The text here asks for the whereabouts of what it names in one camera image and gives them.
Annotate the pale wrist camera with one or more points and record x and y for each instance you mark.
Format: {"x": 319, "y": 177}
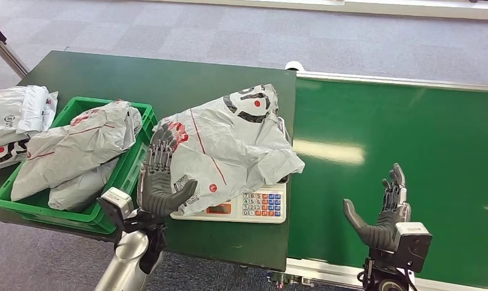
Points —
{"x": 117, "y": 203}
{"x": 412, "y": 245}

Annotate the grey mailer red lines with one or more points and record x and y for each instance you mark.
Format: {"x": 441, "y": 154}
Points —
{"x": 79, "y": 148}

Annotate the white conveyor roller end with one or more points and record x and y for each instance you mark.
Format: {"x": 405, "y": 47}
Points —
{"x": 294, "y": 66}

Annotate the white poly mailer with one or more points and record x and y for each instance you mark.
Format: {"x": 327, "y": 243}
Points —
{"x": 35, "y": 108}

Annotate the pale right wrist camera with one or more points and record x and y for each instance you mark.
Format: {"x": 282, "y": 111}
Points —
{"x": 412, "y": 245}

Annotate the metal tripod leg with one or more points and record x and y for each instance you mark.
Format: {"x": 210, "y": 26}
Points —
{"x": 6, "y": 52}

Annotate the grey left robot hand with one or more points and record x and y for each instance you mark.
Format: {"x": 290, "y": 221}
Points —
{"x": 157, "y": 192}

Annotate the grey mailer small logo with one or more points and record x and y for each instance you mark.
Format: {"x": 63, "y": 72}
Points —
{"x": 0, "y": 116}

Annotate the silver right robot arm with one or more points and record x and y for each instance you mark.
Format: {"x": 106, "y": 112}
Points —
{"x": 386, "y": 279}

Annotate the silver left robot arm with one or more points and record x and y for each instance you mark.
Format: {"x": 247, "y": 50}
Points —
{"x": 127, "y": 261}

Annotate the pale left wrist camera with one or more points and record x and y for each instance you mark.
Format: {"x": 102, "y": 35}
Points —
{"x": 117, "y": 203}

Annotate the grey mailer bold black print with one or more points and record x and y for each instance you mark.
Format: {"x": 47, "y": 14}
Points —
{"x": 4, "y": 154}

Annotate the plain grey mailer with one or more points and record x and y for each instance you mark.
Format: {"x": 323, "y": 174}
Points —
{"x": 79, "y": 188}

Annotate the green plastic crate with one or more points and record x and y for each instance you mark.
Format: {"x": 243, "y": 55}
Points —
{"x": 125, "y": 184}

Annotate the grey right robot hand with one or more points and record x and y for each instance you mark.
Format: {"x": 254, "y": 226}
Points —
{"x": 382, "y": 233}

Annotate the electronic weighing scale steel tray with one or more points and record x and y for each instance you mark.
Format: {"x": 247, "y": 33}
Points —
{"x": 259, "y": 205}

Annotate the metal conveyor bracket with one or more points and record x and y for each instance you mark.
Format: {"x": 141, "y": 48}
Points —
{"x": 288, "y": 279}

